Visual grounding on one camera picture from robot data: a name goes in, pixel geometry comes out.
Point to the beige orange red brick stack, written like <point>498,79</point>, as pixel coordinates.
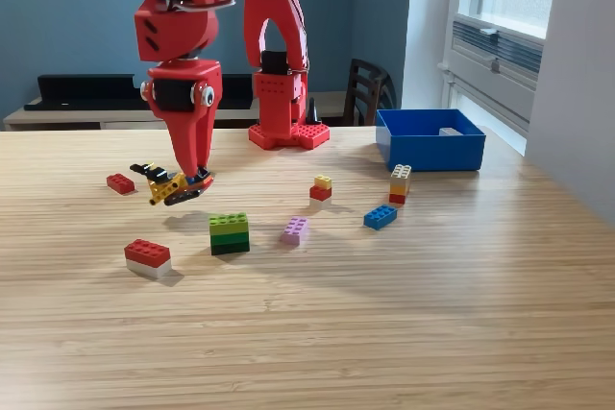
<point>400,184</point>

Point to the dark wooden chair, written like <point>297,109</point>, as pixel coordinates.
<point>367,66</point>

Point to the grey window vent grille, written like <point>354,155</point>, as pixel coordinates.
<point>514,50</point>

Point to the blue plastic bin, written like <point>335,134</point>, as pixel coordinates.
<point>432,153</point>

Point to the small red lego brick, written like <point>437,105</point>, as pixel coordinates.
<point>120,183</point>

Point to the pale wooden sideboard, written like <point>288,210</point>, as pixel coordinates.
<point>233,115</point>

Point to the blue lego brick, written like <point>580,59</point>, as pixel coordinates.
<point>379,217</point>

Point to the red and white brick stack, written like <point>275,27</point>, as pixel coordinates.
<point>146,256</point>

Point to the pink lego brick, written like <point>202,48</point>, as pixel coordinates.
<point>295,231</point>

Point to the small yellow toy digger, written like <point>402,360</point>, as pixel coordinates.
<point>165,186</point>

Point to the green lego brick stack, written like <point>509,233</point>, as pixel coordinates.
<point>229,234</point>

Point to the white lego brick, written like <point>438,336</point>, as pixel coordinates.
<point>450,131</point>

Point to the yellow red white brick stack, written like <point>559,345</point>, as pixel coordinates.
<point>321,191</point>

